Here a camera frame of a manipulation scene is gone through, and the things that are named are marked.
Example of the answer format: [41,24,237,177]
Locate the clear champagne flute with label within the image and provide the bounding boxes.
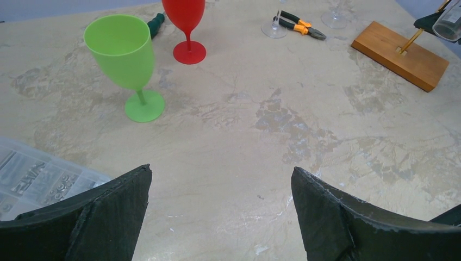
[432,0,460,42]

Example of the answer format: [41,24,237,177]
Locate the gold wire glass rack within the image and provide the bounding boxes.
[399,0,451,54]

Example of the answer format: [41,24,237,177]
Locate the clear plastic screw box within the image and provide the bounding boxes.
[1,136,111,221]

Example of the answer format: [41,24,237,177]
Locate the clear tall flute glass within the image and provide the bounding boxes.
[261,0,287,39]

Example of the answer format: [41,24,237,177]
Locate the red plastic goblet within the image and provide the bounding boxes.
[162,0,206,65]

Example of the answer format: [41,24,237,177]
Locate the orange black pliers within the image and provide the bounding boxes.
[278,10,327,40]

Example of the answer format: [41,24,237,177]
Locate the green plastic goblet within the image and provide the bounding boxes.
[83,14,165,122]

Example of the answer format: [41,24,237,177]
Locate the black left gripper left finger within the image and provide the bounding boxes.
[1,164,152,260]

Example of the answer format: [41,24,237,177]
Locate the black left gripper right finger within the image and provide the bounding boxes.
[291,167,460,260]

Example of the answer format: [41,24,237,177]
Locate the small dark object behind goblet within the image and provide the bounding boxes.
[147,13,165,39]

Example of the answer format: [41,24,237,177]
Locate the wooden rack base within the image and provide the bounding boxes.
[351,21,449,92]

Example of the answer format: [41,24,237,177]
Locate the clear glass on rack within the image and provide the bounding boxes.
[321,0,348,29]

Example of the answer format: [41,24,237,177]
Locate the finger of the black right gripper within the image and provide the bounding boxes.
[413,10,443,35]

